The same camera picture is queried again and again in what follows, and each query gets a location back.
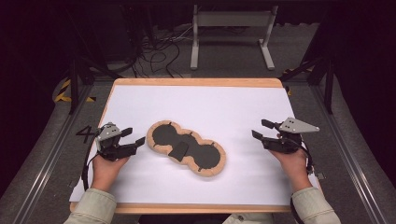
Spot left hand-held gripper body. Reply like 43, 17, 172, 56
94, 121, 138, 162

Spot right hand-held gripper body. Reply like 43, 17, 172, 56
262, 117, 321, 155

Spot tan fleece pad dark lining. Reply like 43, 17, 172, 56
145, 119, 227, 178

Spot person's left hand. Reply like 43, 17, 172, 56
91, 153, 131, 192

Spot person's right hand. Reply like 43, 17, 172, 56
268, 133, 314, 194

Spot yellow black floor tape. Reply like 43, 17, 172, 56
282, 66, 313, 97

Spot black tripod stand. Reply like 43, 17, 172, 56
278, 55, 336, 115
64, 6, 123, 115

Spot white paper sheet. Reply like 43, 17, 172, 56
68, 84, 320, 207

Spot wooden table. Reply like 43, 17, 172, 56
68, 77, 328, 215

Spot person's light jacket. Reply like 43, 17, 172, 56
221, 212, 276, 224

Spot grey metal stand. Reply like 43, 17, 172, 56
190, 4, 279, 71

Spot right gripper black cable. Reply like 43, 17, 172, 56
289, 139, 315, 224

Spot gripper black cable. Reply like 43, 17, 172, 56
80, 133, 101, 191
289, 139, 315, 224

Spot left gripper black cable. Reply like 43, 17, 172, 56
80, 133, 101, 191

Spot metal floor rail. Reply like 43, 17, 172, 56
12, 83, 94, 224
311, 83, 390, 224

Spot black floor cables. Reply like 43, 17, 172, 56
130, 26, 200, 79

